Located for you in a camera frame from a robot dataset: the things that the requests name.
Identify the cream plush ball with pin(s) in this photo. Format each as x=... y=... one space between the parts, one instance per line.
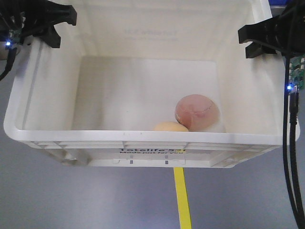
x=170 y=126

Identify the yellow floor tape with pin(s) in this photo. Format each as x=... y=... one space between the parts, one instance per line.
x=182 y=198

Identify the green circuit board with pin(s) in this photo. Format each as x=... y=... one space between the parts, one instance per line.
x=296 y=74
x=14 y=35

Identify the green circuit board right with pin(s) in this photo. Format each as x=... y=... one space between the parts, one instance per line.
x=296 y=74

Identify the pink plush ball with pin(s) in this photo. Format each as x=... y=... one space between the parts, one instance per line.
x=197 y=112

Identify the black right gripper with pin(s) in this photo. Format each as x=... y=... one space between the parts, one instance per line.
x=286 y=30

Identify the green circuit board left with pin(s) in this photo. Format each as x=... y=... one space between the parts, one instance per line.
x=14 y=35

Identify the white plastic tote box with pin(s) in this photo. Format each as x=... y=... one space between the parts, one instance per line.
x=122 y=70

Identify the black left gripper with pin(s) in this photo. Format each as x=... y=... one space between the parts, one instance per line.
x=37 y=13

